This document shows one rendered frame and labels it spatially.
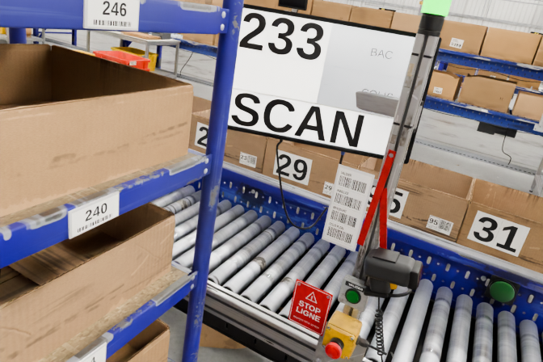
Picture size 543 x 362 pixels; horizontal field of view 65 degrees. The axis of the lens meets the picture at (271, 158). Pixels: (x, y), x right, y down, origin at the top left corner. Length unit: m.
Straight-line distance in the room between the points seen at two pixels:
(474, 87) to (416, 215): 4.28
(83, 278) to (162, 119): 0.21
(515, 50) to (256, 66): 5.17
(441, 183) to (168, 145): 1.45
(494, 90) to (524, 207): 3.98
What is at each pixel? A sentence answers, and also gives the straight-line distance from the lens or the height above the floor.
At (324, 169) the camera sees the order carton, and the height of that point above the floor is 1.00.
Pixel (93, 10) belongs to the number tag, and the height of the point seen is 1.53.
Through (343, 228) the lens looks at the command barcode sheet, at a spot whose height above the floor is 1.10.
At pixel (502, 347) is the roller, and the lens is 1.50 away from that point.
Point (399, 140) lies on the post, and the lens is 0.95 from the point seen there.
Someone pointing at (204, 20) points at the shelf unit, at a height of 1.53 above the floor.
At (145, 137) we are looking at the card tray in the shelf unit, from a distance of 0.54.
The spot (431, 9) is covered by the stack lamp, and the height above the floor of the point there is 1.60.
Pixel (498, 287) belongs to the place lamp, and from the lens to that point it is 1.61.
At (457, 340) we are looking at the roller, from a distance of 1.43.
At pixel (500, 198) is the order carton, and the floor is 1.00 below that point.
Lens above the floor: 1.56
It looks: 20 degrees down
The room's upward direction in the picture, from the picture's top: 10 degrees clockwise
